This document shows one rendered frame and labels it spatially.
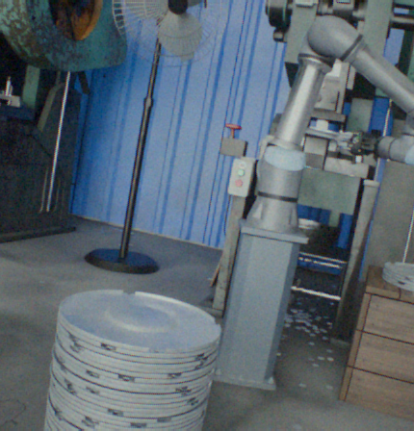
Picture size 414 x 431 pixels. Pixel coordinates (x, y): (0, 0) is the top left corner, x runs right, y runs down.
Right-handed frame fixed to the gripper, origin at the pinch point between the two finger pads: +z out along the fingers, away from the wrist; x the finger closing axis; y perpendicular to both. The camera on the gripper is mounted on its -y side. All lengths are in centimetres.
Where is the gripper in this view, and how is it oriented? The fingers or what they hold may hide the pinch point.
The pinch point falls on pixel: (341, 139)
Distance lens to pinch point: 187.9
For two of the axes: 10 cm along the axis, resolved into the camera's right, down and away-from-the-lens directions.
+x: -2.1, 9.6, 1.6
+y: -8.0, -0.8, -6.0
